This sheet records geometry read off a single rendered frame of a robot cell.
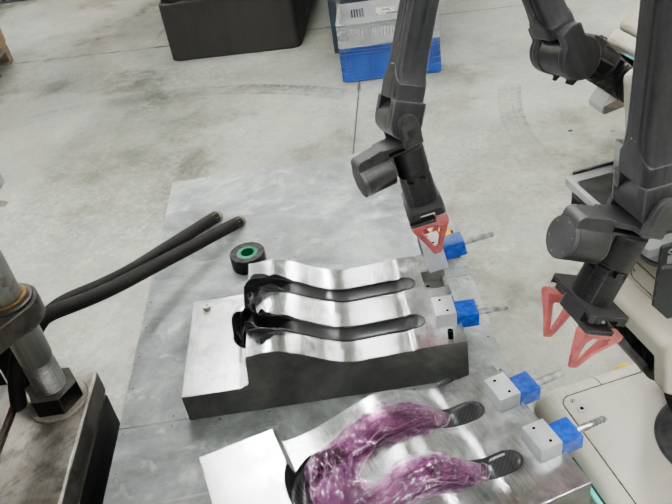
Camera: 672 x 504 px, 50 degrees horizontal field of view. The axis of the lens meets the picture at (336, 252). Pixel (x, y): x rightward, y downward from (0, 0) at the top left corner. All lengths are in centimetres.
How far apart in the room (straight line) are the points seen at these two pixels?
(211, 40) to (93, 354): 296
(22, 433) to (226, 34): 408
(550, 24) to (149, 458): 99
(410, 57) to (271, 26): 401
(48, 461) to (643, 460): 130
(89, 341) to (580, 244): 227
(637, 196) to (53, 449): 105
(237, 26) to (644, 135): 445
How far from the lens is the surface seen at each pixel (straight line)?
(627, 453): 190
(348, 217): 174
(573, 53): 132
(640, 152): 94
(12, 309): 133
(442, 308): 127
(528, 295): 272
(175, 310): 158
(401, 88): 118
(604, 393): 202
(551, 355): 250
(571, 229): 95
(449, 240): 133
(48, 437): 146
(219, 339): 138
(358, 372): 126
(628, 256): 100
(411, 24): 118
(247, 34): 522
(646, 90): 91
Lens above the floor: 175
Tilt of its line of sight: 36 degrees down
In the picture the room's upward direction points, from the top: 10 degrees counter-clockwise
